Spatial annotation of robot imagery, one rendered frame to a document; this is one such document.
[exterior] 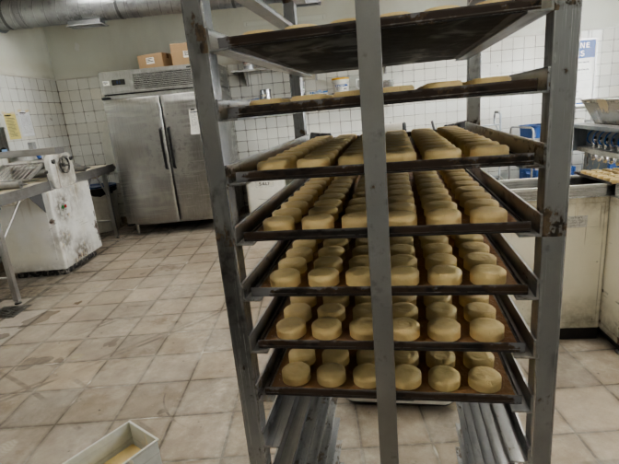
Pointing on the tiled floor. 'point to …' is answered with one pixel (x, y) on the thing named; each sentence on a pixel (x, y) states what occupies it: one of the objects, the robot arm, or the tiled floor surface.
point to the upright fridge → (159, 144)
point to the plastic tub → (122, 447)
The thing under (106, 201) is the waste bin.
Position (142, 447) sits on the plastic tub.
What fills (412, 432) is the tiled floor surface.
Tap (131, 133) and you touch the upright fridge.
